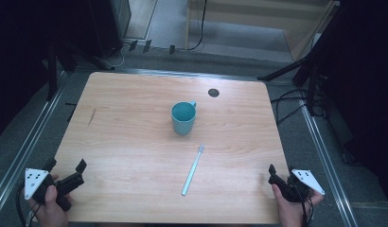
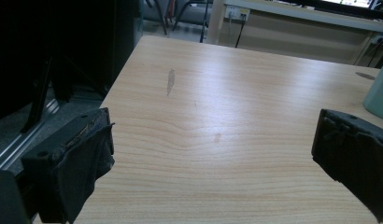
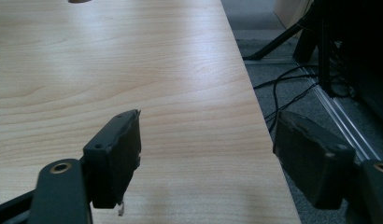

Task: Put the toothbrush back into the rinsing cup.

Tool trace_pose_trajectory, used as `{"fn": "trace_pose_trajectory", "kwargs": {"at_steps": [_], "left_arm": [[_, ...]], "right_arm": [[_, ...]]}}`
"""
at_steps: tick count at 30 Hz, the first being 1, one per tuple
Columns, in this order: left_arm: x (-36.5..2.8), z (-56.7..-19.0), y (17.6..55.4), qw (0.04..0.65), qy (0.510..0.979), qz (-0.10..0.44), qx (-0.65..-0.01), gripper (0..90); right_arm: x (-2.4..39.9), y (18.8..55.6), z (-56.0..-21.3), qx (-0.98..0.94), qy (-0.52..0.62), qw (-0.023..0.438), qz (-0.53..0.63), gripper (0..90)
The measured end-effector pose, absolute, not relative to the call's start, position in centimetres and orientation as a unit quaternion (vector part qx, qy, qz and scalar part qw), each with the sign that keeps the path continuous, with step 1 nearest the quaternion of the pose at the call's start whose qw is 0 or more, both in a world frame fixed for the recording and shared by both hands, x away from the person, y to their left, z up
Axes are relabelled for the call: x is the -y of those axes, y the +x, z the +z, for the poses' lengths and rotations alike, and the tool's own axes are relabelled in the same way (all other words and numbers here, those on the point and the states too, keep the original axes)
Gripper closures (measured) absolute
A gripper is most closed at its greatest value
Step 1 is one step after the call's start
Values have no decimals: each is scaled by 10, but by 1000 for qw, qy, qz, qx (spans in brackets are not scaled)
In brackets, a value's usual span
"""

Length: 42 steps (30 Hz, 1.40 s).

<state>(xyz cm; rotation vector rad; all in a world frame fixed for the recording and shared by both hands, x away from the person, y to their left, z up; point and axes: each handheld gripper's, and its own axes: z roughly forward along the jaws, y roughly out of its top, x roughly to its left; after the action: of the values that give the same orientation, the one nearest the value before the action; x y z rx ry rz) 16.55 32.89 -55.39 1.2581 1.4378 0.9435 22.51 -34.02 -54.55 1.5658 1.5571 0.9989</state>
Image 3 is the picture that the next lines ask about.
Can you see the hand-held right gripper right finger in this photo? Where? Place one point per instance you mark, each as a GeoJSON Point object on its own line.
{"type": "Point", "coordinates": [311, 161]}

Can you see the black metal stand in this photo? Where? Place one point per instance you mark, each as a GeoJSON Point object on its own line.
{"type": "Point", "coordinates": [280, 39]}

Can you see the metal floor rail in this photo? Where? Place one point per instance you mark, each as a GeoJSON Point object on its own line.
{"type": "Point", "coordinates": [342, 118]}

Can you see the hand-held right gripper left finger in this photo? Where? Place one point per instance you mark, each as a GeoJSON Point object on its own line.
{"type": "Point", "coordinates": [113, 161]}

